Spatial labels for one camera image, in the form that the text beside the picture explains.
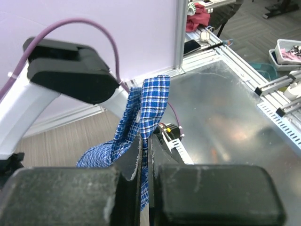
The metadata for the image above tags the red cloth pile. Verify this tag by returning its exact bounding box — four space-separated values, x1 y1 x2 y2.
186 2 210 32

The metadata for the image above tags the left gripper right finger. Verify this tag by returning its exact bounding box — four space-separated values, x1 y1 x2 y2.
148 135 286 226

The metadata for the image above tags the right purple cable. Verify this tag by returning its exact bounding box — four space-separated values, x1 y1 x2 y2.
0 18 185 139

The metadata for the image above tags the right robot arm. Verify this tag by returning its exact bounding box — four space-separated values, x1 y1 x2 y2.
0 39 127 178

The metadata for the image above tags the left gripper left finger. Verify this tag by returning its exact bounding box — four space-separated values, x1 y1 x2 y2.
0 136 142 226

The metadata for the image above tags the aluminium frame rail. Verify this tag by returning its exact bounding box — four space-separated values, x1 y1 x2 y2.
173 0 301 151

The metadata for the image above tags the white slotted cable duct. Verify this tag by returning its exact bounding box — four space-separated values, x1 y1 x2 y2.
159 123 194 165

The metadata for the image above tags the white storage bin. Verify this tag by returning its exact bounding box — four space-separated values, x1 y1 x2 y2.
269 39 301 72

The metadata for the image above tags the black smartphone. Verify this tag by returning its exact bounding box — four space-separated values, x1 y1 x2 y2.
183 40 201 56

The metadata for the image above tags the blue checked long sleeve shirt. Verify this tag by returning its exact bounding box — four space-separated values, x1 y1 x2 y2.
77 75 170 209

